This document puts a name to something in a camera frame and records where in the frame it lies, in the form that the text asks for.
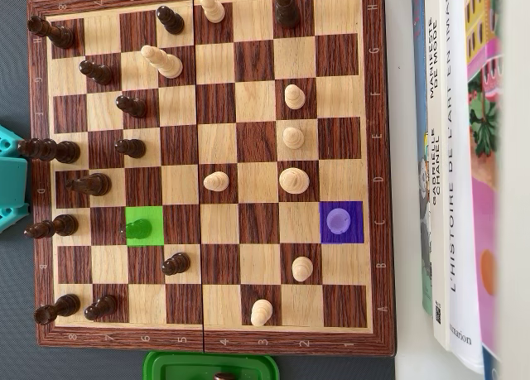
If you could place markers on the dark wooden pawn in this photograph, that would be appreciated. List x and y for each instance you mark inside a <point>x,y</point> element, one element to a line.
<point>134,107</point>
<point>138,229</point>
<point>132,148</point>
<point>172,20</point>
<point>103,305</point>
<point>99,73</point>
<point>178,264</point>

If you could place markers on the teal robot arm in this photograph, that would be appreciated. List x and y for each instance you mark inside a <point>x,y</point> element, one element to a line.
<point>12,177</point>

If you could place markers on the dark wooden lying chess piece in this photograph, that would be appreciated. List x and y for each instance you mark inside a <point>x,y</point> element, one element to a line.
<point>223,376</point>

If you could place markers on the wooden folding chessboard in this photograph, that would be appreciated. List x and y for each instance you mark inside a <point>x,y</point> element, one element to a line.
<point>256,140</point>

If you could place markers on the light wooden pawn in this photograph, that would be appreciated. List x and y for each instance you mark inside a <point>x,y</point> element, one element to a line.
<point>293,138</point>
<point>294,98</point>
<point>302,269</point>
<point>261,312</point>
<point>216,181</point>

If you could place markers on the light wooden queen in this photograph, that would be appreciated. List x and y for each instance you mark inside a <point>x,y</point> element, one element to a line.
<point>165,63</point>

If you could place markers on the dark wooden knight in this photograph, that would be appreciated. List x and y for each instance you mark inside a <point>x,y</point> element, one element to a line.
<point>95,184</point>

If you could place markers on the light wooden bishop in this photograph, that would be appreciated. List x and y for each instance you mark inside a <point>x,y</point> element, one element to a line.
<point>213,8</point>

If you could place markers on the white Gabrielle Chanel book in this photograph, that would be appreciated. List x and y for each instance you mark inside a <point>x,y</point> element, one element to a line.
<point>439,231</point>

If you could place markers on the blue spine illustrated book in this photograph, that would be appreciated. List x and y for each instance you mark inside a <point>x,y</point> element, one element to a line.
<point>419,65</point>

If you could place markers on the white art history book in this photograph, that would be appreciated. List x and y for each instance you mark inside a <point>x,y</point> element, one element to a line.
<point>461,231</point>

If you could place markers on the dark wooden king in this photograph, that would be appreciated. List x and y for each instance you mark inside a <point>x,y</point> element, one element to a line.
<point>62,151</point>

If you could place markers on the green plastic tray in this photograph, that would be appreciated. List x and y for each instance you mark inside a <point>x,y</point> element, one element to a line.
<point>165,363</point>

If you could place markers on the dark wooden bishop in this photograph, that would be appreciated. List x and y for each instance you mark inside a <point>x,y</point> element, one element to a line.
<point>62,225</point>

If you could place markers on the pink colourful illustrated book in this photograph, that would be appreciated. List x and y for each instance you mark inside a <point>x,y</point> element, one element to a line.
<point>484,231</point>

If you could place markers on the dark wooden rook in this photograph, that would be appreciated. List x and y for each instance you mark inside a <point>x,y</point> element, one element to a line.
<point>62,306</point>
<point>62,35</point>

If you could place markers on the dark grey mat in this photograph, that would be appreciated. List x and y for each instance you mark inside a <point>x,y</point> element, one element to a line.
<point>12,44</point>

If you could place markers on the dark blue book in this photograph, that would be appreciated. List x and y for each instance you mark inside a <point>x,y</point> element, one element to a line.
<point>490,365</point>

